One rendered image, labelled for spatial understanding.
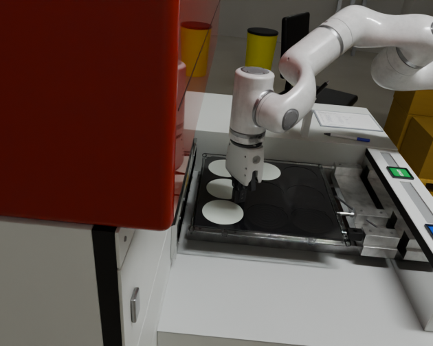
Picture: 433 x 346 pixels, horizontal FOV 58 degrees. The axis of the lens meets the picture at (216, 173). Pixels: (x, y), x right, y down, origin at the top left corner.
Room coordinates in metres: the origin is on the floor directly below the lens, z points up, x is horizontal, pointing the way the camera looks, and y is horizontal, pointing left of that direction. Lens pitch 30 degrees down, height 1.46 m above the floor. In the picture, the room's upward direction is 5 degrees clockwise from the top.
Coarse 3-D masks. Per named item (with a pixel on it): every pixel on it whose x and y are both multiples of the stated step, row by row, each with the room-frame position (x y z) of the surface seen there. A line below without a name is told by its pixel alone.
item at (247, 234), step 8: (200, 232) 0.69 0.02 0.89; (208, 232) 0.69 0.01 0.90; (216, 232) 0.69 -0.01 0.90; (224, 232) 0.69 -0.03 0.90; (232, 232) 0.70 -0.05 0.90; (240, 232) 0.70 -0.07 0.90; (248, 232) 0.70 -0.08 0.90; (256, 232) 0.70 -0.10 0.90; (288, 240) 0.69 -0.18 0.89; (296, 240) 0.69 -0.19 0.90; (304, 240) 0.69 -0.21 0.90; (312, 240) 0.69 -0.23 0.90; (320, 240) 0.70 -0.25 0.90; (328, 240) 0.70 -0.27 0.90; (336, 240) 0.70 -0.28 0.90; (344, 240) 0.70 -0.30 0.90
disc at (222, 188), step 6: (216, 180) 0.92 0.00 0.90; (222, 180) 0.92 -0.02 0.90; (228, 180) 0.92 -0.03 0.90; (210, 186) 0.88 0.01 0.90; (216, 186) 0.88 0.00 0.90; (222, 186) 0.89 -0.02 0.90; (228, 186) 0.89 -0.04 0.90; (210, 192) 0.85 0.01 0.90; (216, 192) 0.85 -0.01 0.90; (222, 192) 0.86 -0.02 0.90; (228, 192) 0.86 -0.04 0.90; (228, 198) 0.83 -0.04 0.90
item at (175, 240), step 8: (192, 144) 1.04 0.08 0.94; (192, 152) 0.99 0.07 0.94; (192, 160) 0.96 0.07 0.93; (192, 168) 1.02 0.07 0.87; (184, 176) 0.85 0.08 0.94; (192, 176) 0.99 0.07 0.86; (184, 184) 0.81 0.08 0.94; (184, 192) 0.78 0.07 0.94; (184, 200) 0.78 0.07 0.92; (184, 208) 0.81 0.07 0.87; (176, 216) 0.68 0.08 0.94; (184, 216) 0.80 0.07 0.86; (176, 224) 0.65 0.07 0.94; (176, 232) 0.65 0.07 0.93; (176, 240) 0.65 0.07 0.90; (176, 248) 0.65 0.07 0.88; (176, 256) 0.65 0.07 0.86
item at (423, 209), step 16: (384, 160) 1.01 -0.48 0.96; (400, 160) 1.02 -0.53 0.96; (416, 176) 0.93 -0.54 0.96; (400, 192) 0.84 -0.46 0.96; (416, 192) 0.85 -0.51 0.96; (416, 208) 0.77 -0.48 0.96; (432, 208) 0.78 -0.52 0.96; (416, 224) 0.71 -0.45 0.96; (432, 240) 0.66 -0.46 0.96; (432, 320) 0.54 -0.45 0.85
